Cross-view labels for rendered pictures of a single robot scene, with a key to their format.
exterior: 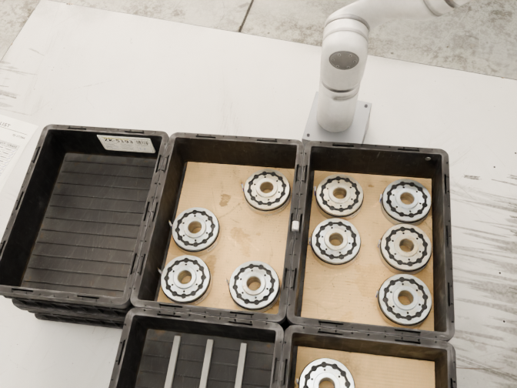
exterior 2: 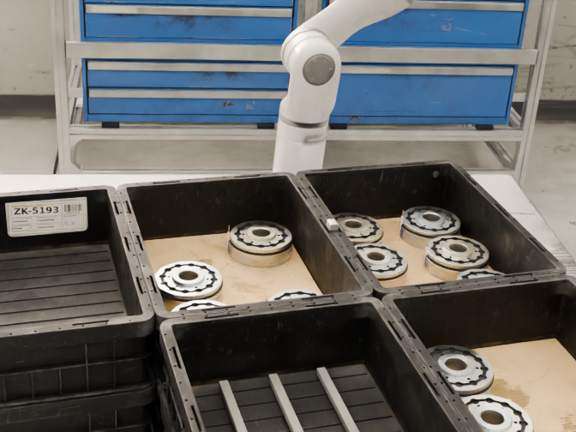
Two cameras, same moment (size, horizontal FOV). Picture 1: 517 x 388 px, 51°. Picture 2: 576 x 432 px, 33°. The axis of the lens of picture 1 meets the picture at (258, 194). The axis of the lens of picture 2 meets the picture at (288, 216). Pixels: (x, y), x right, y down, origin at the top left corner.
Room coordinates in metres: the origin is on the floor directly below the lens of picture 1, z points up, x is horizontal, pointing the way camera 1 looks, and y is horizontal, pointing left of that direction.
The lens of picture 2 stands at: (-0.60, 0.73, 1.63)
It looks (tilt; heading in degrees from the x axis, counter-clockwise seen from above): 28 degrees down; 326
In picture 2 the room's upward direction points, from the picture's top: 4 degrees clockwise
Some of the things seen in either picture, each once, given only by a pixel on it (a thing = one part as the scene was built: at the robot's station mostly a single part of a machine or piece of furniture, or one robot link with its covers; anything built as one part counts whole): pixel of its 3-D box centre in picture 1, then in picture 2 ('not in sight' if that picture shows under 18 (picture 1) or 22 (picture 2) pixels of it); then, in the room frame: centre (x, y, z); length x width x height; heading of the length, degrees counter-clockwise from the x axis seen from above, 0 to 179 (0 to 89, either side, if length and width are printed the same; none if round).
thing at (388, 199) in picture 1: (406, 199); (430, 220); (0.49, -0.31, 0.86); 0.10 x 0.10 x 0.01
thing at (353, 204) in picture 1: (339, 194); (352, 227); (0.53, -0.17, 0.86); 0.10 x 0.10 x 0.01
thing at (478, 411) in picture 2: not in sight; (492, 418); (0.04, -0.03, 0.86); 0.05 x 0.05 x 0.01
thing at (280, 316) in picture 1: (222, 219); (234, 241); (0.49, 0.08, 0.92); 0.40 x 0.30 x 0.02; 164
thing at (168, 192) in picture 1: (226, 230); (233, 270); (0.49, 0.08, 0.87); 0.40 x 0.30 x 0.11; 164
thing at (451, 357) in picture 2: (326, 386); (455, 365); (0.15, -0.06, 0.86); 0.05 x 0.05 x 0.01
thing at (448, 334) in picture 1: (371, 232); (420, 224); (0.41, -0.21, 0.92); 0.40 x 0.30 x 0.02; 164
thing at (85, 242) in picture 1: (92, 219); (29, 291); (0.58, 0.37, 0.87); 0.40 x 0.30 x 0.11; 164
